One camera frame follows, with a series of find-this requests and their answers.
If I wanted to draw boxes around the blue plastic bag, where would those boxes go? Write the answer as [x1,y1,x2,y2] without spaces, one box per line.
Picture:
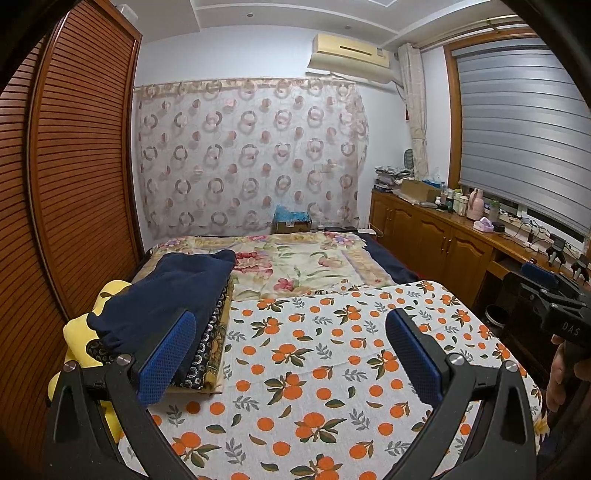
[274,205,309,223]

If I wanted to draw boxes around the dark ring-patterned cloth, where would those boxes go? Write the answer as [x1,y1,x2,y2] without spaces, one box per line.
[85,281,234,395]

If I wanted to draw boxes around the cream air conditioner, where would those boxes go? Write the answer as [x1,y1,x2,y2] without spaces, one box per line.
[307,32,404,86]

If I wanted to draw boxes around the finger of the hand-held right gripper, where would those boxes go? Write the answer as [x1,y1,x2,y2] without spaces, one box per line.
[502,272,555,319]
[522,262,563,289]

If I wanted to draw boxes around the long wooden cabinet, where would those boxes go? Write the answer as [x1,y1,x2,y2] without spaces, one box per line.
[369,189,591,319]

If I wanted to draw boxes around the floral blanket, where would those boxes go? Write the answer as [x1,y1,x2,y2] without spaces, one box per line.
[152,231,398,303]

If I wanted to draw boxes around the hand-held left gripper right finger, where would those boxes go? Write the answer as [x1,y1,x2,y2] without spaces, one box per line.
[385,308,539,480]

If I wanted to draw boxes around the white power strip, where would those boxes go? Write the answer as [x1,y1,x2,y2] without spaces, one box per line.
[503,212,550,243]

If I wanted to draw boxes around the pink flask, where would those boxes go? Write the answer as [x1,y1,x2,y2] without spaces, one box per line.
[466,189,485,220]

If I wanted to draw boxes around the orange fruit print sheet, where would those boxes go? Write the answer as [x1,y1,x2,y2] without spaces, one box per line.
[115,279,550,480]

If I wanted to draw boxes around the grey window blind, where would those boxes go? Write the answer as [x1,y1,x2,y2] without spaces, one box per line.
[450,46,591,236]

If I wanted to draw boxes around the open cardboard box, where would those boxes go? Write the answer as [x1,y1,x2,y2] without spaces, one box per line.
[399,179,439,201]

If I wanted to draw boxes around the small cardboard box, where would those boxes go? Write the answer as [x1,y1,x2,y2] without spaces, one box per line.
[272,219,312,235]

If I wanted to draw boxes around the navy bed sheet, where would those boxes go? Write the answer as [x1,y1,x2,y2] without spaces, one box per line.
[360,231,421,284]

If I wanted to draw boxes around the black round container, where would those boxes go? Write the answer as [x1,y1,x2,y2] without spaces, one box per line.
[482,302,509,333]

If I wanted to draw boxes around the person's right hand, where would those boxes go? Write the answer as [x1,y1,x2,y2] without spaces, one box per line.
[545,335,578,414]

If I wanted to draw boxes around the navy printed T-shirt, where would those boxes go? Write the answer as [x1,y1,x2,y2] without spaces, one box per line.
[87,249,237,386]

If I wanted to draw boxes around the sheer ring-patterned curtain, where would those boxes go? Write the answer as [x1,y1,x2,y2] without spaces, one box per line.
[133,78,370,241]

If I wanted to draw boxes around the stack of folded clothes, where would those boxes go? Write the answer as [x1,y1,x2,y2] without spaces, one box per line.
[374,164,414,192]

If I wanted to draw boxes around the yellow plush toy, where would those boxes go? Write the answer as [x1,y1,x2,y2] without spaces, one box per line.
[62,279,134,444]

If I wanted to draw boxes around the brown louvered wardrobe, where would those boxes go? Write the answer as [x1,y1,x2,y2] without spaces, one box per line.
[0,0,144,462]

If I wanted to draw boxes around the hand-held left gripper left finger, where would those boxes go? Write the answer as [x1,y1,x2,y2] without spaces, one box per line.
[46,309,197,480]

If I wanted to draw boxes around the cream window drape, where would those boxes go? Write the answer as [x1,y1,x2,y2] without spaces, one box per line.
[397,44,430,181]

